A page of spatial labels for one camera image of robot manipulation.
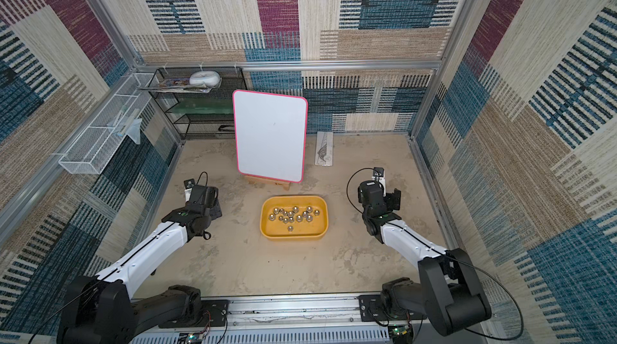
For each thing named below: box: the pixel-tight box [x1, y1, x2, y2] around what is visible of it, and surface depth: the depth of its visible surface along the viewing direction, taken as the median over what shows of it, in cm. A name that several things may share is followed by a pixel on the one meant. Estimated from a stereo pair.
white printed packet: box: [314, 131, 335, 167], surface depth 117 cm
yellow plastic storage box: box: [259, 195, 330, 241], surface depth 95 cm
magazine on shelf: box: [138, 77, 222, 94], surface depth 83 cm
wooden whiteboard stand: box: [244, 175, 292, 191], surface depth 101 cm
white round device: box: [188, 70, 221, 87], surface depth 91 cm
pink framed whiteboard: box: [232, 90, 308, 184], surface depth 89 cm
